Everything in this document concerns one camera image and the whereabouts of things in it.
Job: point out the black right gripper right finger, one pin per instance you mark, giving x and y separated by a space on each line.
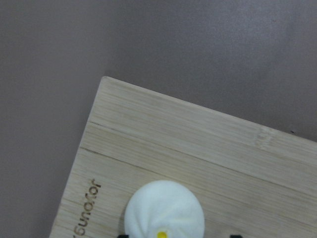
236 236

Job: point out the white steamed bun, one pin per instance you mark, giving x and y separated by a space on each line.
164 209

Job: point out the bamboo cutting board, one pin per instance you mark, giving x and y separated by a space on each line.
251 180

